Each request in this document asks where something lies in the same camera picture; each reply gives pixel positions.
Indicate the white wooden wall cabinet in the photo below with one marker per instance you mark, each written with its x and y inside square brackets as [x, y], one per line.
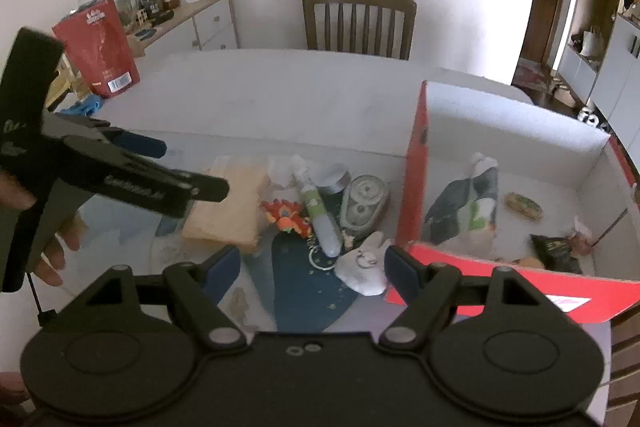
[620, 57]

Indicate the red cardboard box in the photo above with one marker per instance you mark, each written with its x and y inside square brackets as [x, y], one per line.
[417, 157]

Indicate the black snack packet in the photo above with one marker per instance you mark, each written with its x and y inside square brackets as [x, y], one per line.
[555, 252]

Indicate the blue cloth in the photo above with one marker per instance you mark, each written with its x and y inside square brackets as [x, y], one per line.
[85, 106]

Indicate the round metal tin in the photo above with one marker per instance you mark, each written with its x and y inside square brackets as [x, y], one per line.
[334, 179]

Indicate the toast bread packet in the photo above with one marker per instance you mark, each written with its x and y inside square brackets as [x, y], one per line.
[225, 207]

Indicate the grey oval device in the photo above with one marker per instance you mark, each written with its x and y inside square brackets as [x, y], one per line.
[362, 202]

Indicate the person's left hand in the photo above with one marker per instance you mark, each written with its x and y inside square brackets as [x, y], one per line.
[55, 267]

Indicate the white wooden sideboard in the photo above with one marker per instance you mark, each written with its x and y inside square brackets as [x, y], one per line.
[215, 27]

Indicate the green white tube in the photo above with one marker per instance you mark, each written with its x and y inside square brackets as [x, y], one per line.
[320, 217]

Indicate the white printed plastic bag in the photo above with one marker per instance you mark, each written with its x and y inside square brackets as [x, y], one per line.
[470, 207]

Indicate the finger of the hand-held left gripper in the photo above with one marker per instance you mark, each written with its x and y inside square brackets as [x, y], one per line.
[145, 147]
[150, 184]

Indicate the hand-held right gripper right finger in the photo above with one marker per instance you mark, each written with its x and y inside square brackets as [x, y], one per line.
[402, 272]

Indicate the blue round place mat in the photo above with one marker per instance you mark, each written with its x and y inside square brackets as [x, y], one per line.
[300, 302]

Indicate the red snack bag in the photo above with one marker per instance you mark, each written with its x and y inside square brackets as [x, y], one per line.
[100, 52]

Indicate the white tote bag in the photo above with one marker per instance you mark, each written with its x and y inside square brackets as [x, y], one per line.
[593, 43]

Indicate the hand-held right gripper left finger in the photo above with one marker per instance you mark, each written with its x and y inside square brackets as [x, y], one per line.
[222, 269]

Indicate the patterned doormat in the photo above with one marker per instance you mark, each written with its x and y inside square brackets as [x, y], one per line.
[532, 74]

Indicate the row of shoes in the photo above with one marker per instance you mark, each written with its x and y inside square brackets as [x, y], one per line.
[592, 117]

